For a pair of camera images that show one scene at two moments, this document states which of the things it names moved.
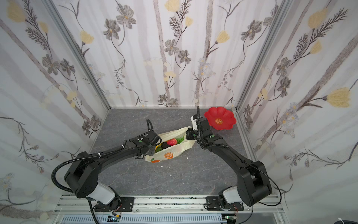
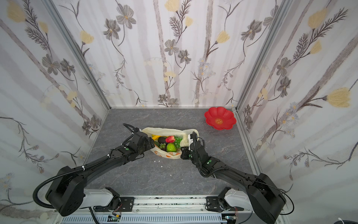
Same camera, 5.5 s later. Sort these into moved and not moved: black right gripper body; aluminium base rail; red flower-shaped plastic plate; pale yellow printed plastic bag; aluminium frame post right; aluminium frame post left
Moved: pale yellow printed plastic bag; black right gripper body
Not moved: aluminium base rail; aluminium frame post left; red flower-shaped plastic plate; aluminium frame post right
